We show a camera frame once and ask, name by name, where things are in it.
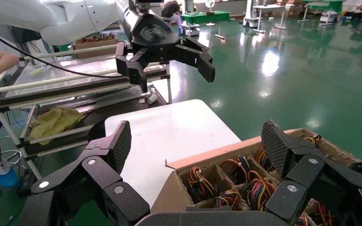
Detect person's bare forearm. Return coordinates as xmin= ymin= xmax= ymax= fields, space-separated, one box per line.
xmin=0 ymin=50 xmax=21 ymax=77

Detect clear acrylic divider tray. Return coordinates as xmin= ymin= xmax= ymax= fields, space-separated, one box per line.
xmin=5 ymin=54 xmax=169 ymax=98

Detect black round object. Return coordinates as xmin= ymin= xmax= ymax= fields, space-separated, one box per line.
xmin=88 ymin=120 xmax=107 ymax=143

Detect white frame table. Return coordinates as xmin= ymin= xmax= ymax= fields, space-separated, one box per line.
xmin=252 ymin=3 xmax=289 ymax=33

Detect grey power supply coloured wires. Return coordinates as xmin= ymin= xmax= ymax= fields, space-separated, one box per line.
xmin=186 ymin=166 xmax=216 ymax=204
xmin=295 ymin=214 xmax=310 ymax=226
xmin=221 ymin=155 xmax=248 ymax=185
xmin=304 ymin=134 xmax=322 ymax=147
xmin=255 ymin=148 xmax=274 ymax=173
xmin=246 ymin=169 xmax=277 ymax=212
xmin=317 ymin=202 xmax=336 ymax=226
xmin=214 ymin=191 xmax=242 ymax=210

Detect pulp cardboard compartment box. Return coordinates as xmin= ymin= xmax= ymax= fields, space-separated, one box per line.
xmin=150 ymin=128 xmax=362 ymax=226

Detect small white wheeled base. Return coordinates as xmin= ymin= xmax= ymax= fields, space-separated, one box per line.
xmin=182 ymin=22 xmax=201 ymax=37

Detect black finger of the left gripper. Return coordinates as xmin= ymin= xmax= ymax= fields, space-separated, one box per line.
xmin=115 ymin=42 xmax=149 ymax=94
xmin=174 ymin=37 xmax=216 ymax=83

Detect brown box with red items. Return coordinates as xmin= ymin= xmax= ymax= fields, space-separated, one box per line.
xmin=72 ymin=32 xmax=119 ymax=60

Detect yellow cloth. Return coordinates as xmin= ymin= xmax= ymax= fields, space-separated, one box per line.
xmin=29 ymin=107 xmax=85 ymax=146

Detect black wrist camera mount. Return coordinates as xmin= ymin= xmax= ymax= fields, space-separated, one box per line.
xmin=128 ymin=0 xmax=165 ymax=11

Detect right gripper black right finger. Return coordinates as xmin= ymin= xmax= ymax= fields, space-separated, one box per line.
xmin=260 ymin=120 xmax=362 ymax=226

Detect blue shoe cover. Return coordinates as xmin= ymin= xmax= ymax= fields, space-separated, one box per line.
xmin=0 ymin=157 xmax=21 ymax=189

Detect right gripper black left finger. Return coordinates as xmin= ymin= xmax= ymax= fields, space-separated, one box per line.
xmin=18 ymin=120 xmax=150 ymax=226

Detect thin black cable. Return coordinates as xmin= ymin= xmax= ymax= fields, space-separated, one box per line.
xmin=0 ymin=25 xmax=130 ymax=79

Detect bending person in dark top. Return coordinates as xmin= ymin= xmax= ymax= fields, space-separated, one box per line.
xmin=160 ymin=0 xmax=183 ymax=35

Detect left gripper glossy black body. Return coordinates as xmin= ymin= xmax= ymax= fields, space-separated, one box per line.
xmin=123 ymin=8 xmax=185 ymax=68

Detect white robot stand base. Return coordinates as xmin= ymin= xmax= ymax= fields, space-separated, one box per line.
xmin=243 ymin=0 xmax=264 ymax=28

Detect stacked cardboard boxes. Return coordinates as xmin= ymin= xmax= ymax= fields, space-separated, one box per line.
xmin=276 ymin=0 xmax=306 ymax=18

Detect green cloth covered table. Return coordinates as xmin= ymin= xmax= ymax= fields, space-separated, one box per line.
xmin=181 ymin=11 xmax=231 ymax=26
xmin=298 ymin=0 xmax=346 ymax=24

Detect seated person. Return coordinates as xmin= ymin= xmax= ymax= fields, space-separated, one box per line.
xmin=342 ymin=0 xmax=362 ymax=21

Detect white pedestal fan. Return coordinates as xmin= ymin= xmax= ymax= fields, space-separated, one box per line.
xmin=204 ymin=0 xmax=217 ymax=27

